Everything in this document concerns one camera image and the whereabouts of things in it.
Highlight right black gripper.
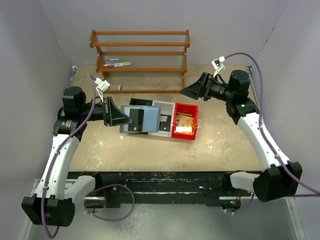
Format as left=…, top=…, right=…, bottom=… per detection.
left=180, top=71, right=235, bottom=102

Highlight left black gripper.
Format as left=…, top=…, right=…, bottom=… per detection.
left=79, top=96, right=133, bottom=126

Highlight black credit card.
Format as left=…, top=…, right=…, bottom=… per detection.
left=128, top=108, right=144, bottom=132

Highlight grey card holder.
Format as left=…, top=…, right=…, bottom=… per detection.
left=119, top=105, right=161, bottom=134

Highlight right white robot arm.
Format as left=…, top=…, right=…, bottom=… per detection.
left=180, top=69, right=302, bottom=203

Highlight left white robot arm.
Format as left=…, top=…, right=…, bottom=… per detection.
left=21, top=86, right=132, bottom=227

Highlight red plastic bin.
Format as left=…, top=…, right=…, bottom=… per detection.
left=171, top=103, right=199, bottom=141

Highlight black plastic bin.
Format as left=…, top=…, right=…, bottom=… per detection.
left=126, top=97, right=154, bottom=136

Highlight white plastic bin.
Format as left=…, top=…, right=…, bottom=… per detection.
left=148, top=100, right=176, bottom=138

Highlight wooden pieces in red bin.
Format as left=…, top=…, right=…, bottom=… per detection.
left=175, top=113, right=194, bottom=135

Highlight black object in white bin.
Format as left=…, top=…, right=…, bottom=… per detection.
left=159, top=114, right=172, bottom=132

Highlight light green marker pen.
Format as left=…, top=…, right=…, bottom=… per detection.
left=116, top=62, right=132, bottom=67

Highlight pink marker pen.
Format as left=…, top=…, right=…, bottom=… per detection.
left=103, top=63, right=124, bottom=68

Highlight wooden slatted rack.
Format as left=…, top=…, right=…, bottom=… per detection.
left=89, top=30, right=190, bottom=88

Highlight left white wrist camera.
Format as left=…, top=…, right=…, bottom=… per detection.
left=94, top=77, right=110, bottom=102

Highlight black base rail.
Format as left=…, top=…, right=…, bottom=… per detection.
left=67, top=171, right=253, bottom=208

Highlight aluminium frame rail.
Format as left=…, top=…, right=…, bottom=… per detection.
left=29, top=177, right=296, bottom=201

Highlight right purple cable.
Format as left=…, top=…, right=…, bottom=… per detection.
left=223, top=52, right=320, bottom=216

